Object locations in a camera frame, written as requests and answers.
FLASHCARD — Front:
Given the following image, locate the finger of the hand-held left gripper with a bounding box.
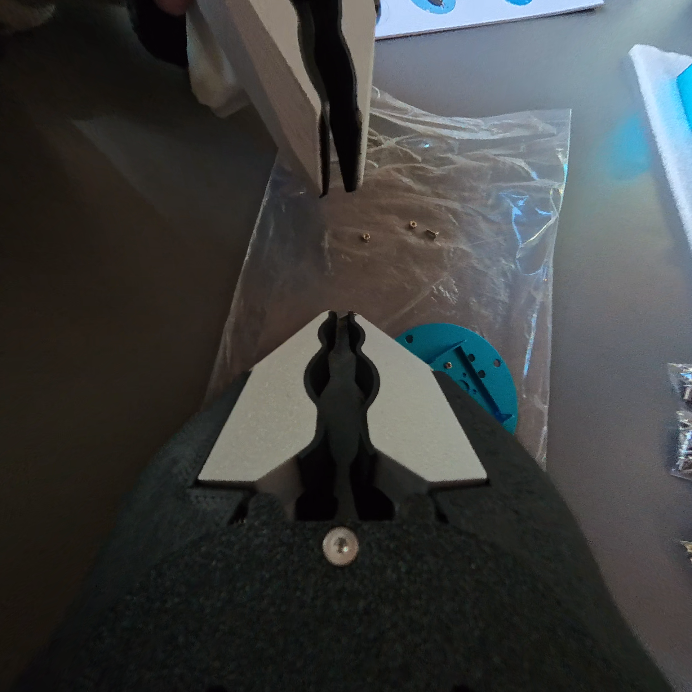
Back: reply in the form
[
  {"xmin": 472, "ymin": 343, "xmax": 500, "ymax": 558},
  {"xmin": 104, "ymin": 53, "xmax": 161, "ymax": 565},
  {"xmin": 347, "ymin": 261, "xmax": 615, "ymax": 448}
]
[
  {"xmin": 300, "ymin": 0, "xmax": 377, "ymax": 194},
  {"xmin": 224, "ymin": 0, "xmax": 332, "ymax": 198}
]

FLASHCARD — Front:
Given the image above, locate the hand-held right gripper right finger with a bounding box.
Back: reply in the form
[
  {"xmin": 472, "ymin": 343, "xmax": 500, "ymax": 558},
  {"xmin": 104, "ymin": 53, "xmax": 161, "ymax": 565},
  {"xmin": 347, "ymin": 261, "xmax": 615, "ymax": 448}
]
[{"xmin": 342, "ymin": 311, "xmax": 488, "ymax": 522}]

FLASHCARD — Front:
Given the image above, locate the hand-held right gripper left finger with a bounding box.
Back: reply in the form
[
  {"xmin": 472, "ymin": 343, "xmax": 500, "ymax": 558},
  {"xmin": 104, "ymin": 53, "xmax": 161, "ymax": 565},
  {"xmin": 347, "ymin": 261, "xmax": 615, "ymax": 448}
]
[{"xmin": 197, "ymin": 310, "xmax": 347, "ymax": 522}]

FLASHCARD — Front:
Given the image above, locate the blue round plate with bracket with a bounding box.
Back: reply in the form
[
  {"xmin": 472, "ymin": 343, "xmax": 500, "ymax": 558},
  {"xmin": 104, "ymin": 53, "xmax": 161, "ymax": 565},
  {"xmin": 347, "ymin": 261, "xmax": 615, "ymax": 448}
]
[{"xmin": 394, "ymin": 323, "xmax": 519, "ymax": 436}]

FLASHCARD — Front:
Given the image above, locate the instruction booklet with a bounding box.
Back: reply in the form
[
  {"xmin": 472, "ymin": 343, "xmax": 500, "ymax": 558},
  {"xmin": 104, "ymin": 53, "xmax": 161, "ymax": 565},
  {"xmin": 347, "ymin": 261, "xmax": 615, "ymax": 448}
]
[{"xmin": 373, "ymin": 0, "xmax": 603, "ymax": 41}]

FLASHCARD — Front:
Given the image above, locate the clear plastic bag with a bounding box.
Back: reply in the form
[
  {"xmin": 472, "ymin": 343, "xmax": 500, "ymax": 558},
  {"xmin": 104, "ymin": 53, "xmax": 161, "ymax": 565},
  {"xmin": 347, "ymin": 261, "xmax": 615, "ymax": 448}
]
[{"xmin": 203, "ymin": 89, "xmax": 573, "ymax": 471}]

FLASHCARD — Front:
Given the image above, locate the pile of small hardware bags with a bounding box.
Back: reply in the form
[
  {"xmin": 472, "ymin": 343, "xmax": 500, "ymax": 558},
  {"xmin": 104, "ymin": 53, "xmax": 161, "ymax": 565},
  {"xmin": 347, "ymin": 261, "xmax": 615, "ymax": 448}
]
[{"xmin": 666, "ymin": 361, "xmax": 692, "ymax": 568}]

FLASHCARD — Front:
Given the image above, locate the white foam sheet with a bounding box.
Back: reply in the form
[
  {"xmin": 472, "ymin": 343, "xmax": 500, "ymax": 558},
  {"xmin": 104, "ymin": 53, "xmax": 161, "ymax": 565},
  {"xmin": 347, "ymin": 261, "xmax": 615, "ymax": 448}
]
[{"xmin": 627, "ymin": 44, "xmax": 692, "ymax": 255}]

